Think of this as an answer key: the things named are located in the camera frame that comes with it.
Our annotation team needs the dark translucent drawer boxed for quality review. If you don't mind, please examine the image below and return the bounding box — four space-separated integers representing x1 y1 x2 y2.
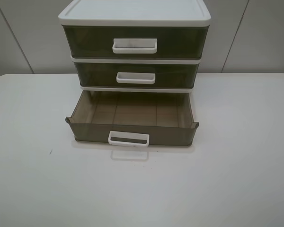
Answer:
63 26 208 60
65 91 199 146
74 62 199 89

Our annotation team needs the white plastic drawer cabinet frame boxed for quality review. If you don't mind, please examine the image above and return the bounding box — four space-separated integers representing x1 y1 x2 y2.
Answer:
58 0 211 93

